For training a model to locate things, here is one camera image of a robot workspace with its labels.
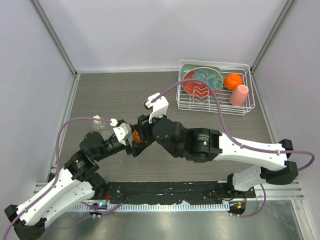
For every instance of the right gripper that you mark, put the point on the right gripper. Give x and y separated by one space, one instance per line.
144 128

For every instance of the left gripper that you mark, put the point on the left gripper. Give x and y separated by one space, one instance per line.
135 147

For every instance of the orange bottle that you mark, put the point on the orange bottle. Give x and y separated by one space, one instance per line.
136 136

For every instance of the clear bottle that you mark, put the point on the clear bottle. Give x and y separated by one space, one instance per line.
102 128

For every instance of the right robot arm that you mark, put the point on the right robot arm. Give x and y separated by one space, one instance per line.
201 145

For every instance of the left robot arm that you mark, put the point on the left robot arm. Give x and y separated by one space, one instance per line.
78 180

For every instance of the teal square plate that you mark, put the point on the teal square plate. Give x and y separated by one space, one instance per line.
185 68

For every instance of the red teal floral plate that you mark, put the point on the red teal floral plate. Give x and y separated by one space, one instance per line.
205 76

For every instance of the orange bowl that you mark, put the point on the orange bowl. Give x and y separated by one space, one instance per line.
232 81

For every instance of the pink cup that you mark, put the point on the pink cup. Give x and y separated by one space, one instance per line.
239 95

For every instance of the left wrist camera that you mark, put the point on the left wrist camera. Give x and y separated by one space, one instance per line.
122 132

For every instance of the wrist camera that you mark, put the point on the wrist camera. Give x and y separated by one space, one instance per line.
122 132
158 108

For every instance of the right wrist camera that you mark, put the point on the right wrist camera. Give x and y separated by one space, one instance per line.
158 108

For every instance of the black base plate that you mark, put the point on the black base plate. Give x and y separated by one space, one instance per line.
173 192

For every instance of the white cable duct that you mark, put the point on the white cable duct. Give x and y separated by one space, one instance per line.
181 207

